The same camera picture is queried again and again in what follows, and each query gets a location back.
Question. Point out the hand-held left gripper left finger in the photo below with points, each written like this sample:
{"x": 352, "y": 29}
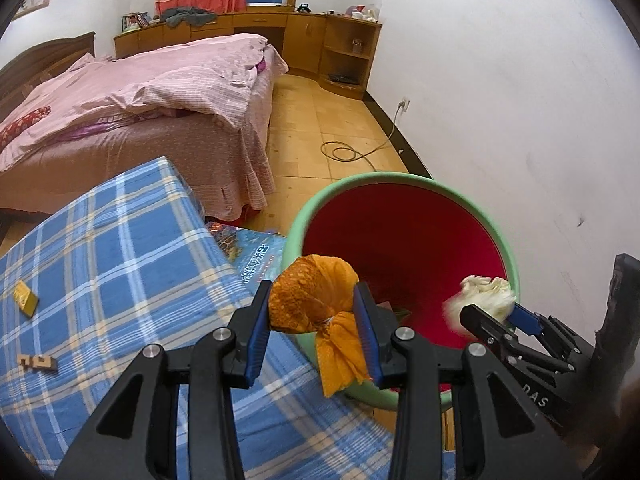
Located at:
{"x": 257, "y": 335}

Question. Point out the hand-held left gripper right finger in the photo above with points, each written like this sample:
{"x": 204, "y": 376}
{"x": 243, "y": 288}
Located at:
{"x": 367, "y": 335}

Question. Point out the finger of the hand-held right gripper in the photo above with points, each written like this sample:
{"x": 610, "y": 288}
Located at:
{"x": 492, "y": 332}
{"x": 525, "y": 317}

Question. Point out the orange mesh bag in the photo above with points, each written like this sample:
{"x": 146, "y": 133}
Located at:
{"x": 300, "y": 295}

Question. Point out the red bin with green rim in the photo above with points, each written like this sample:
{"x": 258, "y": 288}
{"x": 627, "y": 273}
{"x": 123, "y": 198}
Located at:
{"x": 415, "y": 240}

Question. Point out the blue printed bag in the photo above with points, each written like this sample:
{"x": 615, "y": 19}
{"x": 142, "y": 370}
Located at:
{"x": 250, "y": 255}

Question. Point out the blue plaid cloth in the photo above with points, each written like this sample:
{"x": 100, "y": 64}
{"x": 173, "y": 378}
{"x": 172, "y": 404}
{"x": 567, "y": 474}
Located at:
{"x": 125, "y": 270}

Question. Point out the bed with pink skirt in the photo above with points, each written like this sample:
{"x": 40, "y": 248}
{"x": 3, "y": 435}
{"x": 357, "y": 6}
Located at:
{"x": 175, "y": 160}

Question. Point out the wooden puzzle block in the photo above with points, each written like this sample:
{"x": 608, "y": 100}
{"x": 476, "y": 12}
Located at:
{"x": 37, "y": 362}

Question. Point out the yellow box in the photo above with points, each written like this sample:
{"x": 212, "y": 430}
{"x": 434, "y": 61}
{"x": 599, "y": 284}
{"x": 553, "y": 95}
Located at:
{"x": 26, "y": 299}

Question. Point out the black device on shelf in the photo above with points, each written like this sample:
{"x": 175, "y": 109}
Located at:
{"x": 341, "y": 78}

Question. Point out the glass jar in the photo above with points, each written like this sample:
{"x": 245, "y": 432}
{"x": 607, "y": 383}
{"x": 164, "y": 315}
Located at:
{"x": 356, "y": 45}

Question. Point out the long wooden cabinet desk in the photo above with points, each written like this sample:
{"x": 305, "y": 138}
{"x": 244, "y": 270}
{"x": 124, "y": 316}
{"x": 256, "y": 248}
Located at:
{"x": 305, "y": 40}

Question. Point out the red floral pillow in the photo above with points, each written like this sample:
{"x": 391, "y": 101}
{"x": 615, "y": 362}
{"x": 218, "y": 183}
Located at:
{"x": 20, "y": 122}

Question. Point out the small bottles and cups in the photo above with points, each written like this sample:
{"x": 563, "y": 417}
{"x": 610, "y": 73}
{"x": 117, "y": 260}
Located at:
{"x": 362, "y": 12}

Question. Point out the grey clothes pile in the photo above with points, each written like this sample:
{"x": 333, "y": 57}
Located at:
{"x": 190, "y": 16}

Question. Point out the row of books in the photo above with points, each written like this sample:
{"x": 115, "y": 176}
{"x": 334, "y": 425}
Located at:
{"x": 135, "y": 21}

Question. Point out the dark wooden headboard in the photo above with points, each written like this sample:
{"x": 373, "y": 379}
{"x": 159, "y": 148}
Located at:
{"x": 30, "y": 65}

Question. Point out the white wall outlet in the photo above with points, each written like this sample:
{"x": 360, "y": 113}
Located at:
{"x": 404, "y": 105}

